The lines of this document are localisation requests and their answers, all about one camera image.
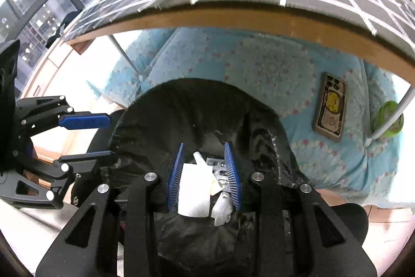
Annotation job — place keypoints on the phone in clear case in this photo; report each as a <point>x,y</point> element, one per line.
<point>330,121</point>

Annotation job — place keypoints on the trash bin with black bag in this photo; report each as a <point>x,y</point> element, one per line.
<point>194,114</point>

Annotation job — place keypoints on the wooden table with metal legs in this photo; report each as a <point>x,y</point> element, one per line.
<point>227,15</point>

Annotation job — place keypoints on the white tube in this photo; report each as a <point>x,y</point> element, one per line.
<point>199,158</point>

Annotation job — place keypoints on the white tissue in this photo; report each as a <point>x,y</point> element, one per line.
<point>222,209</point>

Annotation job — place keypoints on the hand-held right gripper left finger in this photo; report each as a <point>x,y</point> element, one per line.
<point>175,179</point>

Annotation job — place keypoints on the green jar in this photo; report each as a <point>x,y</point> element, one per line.
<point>389,108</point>

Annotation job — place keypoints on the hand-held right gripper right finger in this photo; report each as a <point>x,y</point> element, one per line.
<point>233,179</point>

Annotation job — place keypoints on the silver blister pack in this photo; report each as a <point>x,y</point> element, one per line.
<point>218,164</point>

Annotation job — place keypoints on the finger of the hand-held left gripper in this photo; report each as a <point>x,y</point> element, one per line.
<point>84,121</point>
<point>87,160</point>

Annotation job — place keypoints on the wooden window sill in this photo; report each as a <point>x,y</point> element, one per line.
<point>48,69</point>

